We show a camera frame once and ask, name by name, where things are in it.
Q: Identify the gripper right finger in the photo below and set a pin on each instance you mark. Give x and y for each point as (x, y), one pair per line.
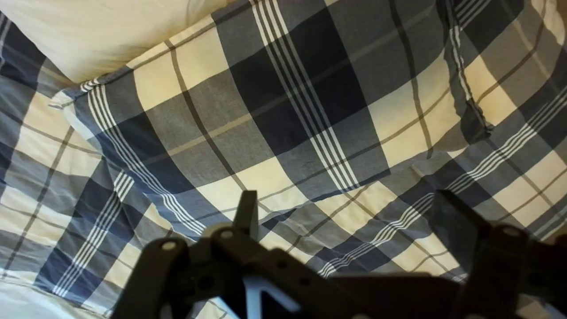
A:
(500, 261)

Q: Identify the white bed sheet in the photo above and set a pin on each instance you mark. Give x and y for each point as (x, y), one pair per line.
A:
(31, 301)

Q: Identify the blue checkered bed cover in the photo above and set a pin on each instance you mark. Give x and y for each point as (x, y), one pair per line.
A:
(66, 199)

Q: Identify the white pillow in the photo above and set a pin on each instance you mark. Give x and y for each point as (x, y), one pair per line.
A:
(102, 31)

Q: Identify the blue checkered pillow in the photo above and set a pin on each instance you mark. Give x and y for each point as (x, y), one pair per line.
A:
(283, 102)

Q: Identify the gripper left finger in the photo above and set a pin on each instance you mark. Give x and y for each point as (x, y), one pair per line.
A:
(221, 261)

